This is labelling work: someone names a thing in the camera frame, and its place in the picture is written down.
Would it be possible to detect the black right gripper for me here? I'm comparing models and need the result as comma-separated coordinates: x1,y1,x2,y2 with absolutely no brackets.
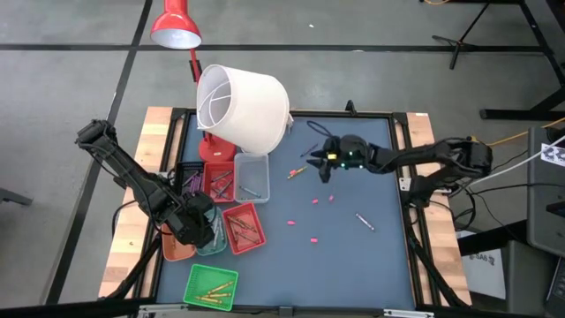
306,134,371,185

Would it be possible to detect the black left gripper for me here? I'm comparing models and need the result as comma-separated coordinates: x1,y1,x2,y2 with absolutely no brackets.
168,193,218,250

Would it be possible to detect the brown crayon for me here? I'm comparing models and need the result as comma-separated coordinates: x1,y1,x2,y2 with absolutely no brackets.
236,231,260,246
228,216,257,231

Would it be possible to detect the orange plastic bin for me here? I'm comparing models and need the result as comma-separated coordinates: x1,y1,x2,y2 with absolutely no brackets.
161,223,198,263

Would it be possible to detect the teal plastic bin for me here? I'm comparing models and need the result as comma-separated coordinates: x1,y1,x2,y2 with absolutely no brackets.
196,207,229,257

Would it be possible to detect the dark red crayon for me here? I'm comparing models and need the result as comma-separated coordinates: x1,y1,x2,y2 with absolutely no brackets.
215,179,235,199

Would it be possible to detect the black plastic basket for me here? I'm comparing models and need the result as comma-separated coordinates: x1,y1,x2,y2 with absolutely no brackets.
175,160,207,198

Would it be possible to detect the green plastic basket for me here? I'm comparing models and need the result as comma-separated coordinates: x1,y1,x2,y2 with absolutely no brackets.
182,263,240,313

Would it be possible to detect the red plastic basket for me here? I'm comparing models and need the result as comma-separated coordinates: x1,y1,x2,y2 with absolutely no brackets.
221,201,268,256
202,161,237,205

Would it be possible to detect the clear plastic bin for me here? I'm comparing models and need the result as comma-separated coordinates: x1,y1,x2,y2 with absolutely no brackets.
233,152,271,205

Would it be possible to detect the table lamp with white shade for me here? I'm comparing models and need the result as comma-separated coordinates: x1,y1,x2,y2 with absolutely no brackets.
196,64,295,156

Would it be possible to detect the wooden side board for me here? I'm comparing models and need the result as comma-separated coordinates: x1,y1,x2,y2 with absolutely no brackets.
98,105,174,299
404,111,472,307

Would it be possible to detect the black bar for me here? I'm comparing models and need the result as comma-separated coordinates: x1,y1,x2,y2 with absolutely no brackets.
0,298,158,318

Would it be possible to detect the grey chair leg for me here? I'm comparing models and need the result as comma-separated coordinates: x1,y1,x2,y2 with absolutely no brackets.
0,186,34,208

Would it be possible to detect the black desk leg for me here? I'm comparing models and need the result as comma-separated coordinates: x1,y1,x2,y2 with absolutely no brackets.
479,0,565,121

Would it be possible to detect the red desk lamp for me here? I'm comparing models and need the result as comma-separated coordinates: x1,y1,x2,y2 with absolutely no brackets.
149,0,238,163

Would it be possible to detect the black tripod stand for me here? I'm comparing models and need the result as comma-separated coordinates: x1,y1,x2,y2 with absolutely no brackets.
431,0,493,71

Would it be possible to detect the grey cabinet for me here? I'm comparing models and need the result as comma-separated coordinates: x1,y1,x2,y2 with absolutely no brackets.
526,125,565,258

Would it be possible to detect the printed marker paper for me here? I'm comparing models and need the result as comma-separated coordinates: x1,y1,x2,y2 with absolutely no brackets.
539,142,565,169

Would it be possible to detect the dark keyboard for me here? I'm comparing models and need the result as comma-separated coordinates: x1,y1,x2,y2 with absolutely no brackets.
544,255,565,318

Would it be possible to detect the black table frame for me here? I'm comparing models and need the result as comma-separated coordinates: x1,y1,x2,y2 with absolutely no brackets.
134,107,442,317

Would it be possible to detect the silver bracket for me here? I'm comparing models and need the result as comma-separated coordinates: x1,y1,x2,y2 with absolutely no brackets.
382,308,436,318
137,303,189,318

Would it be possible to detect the yellow extension cord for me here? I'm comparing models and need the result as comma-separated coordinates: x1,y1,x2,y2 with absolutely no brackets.
485,117,565,148

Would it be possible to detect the white cable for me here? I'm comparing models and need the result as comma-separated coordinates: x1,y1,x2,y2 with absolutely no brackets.
480,134,565,182

